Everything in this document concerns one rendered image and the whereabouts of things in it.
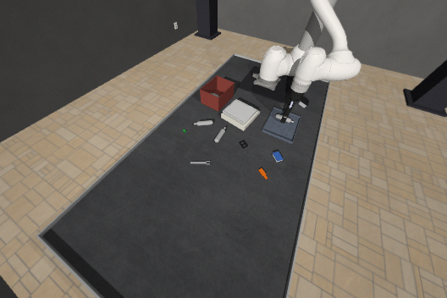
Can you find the blue rectangular box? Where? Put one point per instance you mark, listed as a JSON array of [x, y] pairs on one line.
[[277, 156]]

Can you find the white digital scale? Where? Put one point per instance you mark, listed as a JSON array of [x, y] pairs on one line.
[[239, 114]]

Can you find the red open box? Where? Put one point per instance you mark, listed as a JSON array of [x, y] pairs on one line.
[[220, 86]]

